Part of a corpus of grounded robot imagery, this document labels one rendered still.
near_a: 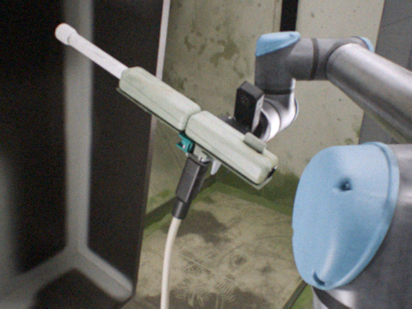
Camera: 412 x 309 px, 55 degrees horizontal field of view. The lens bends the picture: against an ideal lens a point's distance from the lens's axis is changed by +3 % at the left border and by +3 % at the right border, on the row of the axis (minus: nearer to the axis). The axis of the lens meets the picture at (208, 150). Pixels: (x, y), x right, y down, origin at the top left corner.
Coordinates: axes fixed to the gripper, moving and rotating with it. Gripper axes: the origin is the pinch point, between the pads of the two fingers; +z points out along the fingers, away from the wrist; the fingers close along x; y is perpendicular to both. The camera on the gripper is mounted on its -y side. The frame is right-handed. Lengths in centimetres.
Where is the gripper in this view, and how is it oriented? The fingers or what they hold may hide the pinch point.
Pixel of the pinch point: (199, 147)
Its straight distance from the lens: 62.9
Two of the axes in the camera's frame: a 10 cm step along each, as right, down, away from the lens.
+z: -5.4, 3.1, -7.8
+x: -7.7, -5.4, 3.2
